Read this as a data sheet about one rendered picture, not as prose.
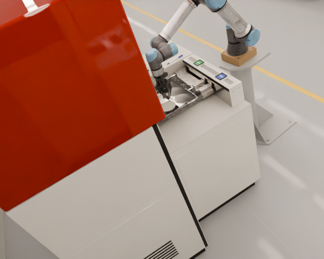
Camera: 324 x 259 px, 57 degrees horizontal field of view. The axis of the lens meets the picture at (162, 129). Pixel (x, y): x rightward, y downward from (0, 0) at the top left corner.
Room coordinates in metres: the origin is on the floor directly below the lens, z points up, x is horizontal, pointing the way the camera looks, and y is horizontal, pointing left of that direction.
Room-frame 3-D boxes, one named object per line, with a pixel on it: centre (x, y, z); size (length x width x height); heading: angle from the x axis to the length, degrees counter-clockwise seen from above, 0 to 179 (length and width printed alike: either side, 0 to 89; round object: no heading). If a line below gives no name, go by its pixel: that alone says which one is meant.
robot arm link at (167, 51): (1.61, -0.20, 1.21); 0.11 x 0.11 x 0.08; 13
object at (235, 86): (1.64, -0.44, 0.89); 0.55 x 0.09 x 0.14; 13
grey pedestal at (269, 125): (1.90, -0.83, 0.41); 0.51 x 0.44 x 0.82; 110
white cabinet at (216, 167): (1.73, -0.15, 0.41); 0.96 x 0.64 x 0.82; 13
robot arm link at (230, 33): (1.85, -0.73, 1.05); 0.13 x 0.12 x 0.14; 13
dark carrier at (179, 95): (1.63, -0.07, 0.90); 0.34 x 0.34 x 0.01; 13
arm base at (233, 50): (1.86, -0.73, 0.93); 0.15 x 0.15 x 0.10
